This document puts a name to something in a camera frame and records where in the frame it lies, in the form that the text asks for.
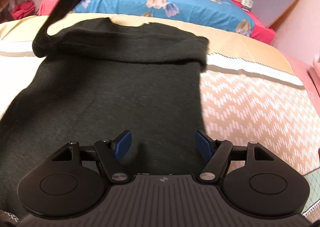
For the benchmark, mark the small white digital clock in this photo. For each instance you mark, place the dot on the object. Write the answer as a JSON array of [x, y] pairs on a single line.
[[247, 4]]

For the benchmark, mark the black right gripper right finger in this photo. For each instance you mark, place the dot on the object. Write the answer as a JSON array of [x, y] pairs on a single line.
[[216, 154]]

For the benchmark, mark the red clothes pile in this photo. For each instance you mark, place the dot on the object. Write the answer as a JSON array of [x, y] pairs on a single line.
[[23, 10]]

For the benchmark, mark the blue floral pillow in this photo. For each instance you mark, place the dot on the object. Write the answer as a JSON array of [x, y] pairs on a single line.
[[220, 14]]

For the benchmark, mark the pink storage box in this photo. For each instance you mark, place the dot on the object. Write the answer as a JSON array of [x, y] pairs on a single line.
[[316, 66]]

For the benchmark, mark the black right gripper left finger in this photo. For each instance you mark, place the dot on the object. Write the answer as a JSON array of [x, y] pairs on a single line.
[[110, 153]]

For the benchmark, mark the dark green knit sweater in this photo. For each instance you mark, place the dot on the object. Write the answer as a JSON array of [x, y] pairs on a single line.
[[97, 79]]

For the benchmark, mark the beige patterned bed quilt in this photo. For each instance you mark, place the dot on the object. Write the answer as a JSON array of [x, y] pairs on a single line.
[[250, 91]]

